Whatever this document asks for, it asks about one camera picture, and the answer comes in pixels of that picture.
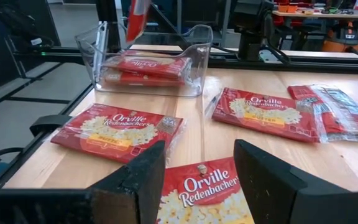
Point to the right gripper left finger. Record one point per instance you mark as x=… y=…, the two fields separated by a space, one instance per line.
x=129 y=193

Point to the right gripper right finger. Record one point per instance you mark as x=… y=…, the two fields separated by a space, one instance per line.
x=275 y=186

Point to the red popcorn bag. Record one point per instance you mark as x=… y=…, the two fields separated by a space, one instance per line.
x=137 y=21
x=204 y=189
x=148 y=65
x=135 y=80
x=110 y=133
x=259 y=115
x=343 y=115

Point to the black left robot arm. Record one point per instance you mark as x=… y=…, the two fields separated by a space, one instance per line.
x=250 y=31

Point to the clear plastic basket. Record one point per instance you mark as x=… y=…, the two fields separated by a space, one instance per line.
x=199 y=62

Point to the orange shop vacuum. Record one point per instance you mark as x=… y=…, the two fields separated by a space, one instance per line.
x=342 y=43

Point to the red storage bins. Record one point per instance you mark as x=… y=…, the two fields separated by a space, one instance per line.
x=280 y=20

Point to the wooden workbench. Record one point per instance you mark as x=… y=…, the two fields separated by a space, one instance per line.
x=322 y=14

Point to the black frame clamp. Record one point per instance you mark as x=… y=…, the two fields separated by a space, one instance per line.
x=48 y=122

